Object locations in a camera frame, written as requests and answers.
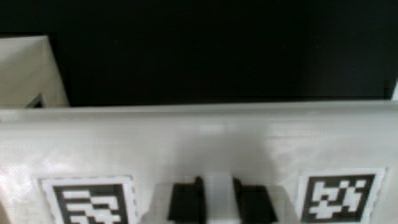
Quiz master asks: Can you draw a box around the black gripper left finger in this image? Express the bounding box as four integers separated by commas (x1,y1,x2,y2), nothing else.
166,177,205,224

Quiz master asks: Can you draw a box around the white cabinet top block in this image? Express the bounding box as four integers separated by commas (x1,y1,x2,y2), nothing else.
0,36,69,109

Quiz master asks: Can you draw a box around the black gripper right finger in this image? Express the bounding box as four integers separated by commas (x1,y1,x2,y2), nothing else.
232,178,276,224

